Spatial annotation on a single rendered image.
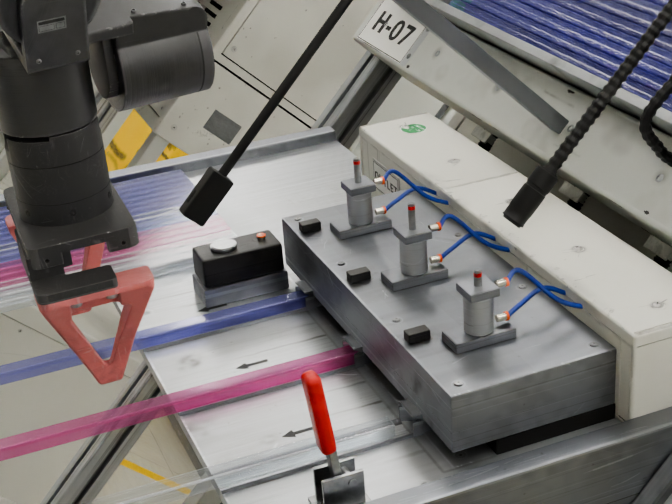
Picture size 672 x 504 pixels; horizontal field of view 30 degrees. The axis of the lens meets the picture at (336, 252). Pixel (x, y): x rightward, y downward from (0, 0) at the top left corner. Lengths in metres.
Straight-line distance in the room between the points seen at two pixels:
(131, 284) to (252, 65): 1.55
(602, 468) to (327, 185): 0.56
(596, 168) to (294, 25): 1.26
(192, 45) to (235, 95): 1.52
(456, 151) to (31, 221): 0.55
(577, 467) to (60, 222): 0.40
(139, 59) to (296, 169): 0.68
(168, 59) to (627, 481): 0.45
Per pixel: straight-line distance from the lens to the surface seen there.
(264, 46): 2.26
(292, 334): 1.08
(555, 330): 0.95
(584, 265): 1.00
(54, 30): 0.69
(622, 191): 1.05
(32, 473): 2.49
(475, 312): 0.91
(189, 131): 2.26
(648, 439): 0.93
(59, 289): 0.73
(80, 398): 2.43
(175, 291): 1.17
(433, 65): 1.35
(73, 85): 0.73
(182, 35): 0.75
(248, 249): 1.12
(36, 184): 0.75
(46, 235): 0.75
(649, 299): 0.95
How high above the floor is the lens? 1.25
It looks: 6 degrees down
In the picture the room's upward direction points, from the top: 36 degrees clockwise
